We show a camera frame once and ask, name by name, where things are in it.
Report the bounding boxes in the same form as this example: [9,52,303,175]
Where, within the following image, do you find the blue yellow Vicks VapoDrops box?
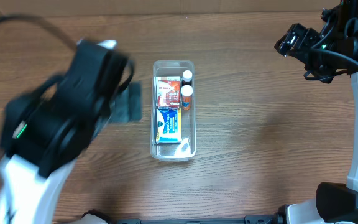
[155,108,182,144]

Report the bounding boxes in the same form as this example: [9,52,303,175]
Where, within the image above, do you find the red medicine box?
[156,81,181,109]

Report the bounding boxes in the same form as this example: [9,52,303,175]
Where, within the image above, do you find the white blue Hansaplast box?
[155,76,181,82]

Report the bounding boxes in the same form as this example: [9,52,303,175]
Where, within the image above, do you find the orange bottle white cap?
[181,85,194,110]

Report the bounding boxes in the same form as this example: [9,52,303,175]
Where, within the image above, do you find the black bottle white cap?
[182,70,193,86]

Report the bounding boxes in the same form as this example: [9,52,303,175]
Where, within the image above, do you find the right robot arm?
[270,0,358,224]

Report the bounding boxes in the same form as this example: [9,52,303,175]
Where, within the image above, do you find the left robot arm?
[0,40,135,223]

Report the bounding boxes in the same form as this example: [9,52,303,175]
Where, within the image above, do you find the clear plastic container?
[150,60,196,161]

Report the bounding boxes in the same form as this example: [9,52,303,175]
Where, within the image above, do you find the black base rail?
[112,215,277,224]

